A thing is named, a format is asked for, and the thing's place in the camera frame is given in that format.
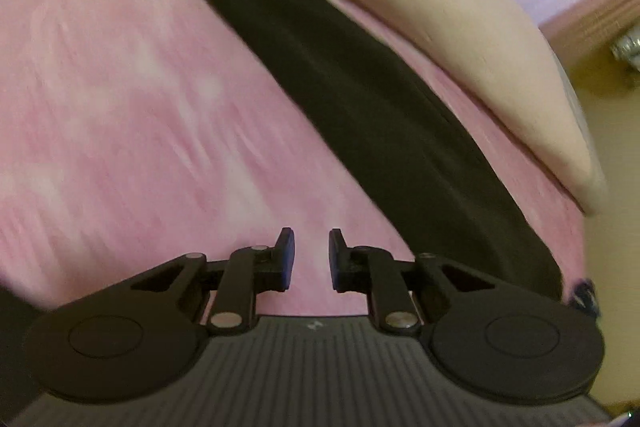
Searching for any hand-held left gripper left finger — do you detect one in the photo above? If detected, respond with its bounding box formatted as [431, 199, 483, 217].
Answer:
[131, 228, 296, 336]

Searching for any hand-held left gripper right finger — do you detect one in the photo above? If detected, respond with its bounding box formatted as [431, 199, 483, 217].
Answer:
[327, 228, 493, 337]

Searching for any black garment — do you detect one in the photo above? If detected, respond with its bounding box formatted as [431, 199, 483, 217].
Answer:
[165, 0, 563, 303]

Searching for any pink rose blanket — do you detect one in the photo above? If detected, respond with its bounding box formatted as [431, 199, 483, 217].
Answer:
[0, 0, 588, 323]

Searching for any navy printed folded garment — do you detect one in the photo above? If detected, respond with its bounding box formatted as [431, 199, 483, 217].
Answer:
[562, 278, 598, 320]

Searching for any beige pillow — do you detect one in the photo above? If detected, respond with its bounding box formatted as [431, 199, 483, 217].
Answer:
[175, 0, 608, 215]

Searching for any silver metal object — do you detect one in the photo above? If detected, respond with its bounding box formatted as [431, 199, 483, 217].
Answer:
[611, 29, 640, 70]

